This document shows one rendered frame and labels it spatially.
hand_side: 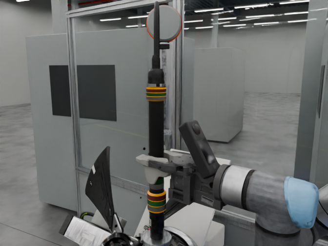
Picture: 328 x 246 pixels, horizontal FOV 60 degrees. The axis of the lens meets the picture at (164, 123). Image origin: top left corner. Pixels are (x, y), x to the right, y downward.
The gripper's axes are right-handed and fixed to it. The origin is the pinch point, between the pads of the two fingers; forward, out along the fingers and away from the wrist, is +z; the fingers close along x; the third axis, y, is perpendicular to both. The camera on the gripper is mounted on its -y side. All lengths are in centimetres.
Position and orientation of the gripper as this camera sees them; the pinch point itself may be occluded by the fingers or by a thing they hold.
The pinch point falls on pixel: (147, 153)
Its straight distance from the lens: 66.4
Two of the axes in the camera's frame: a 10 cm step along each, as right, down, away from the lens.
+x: 5.9, -1.5, 7.9
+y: -0.1, 9.8, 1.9
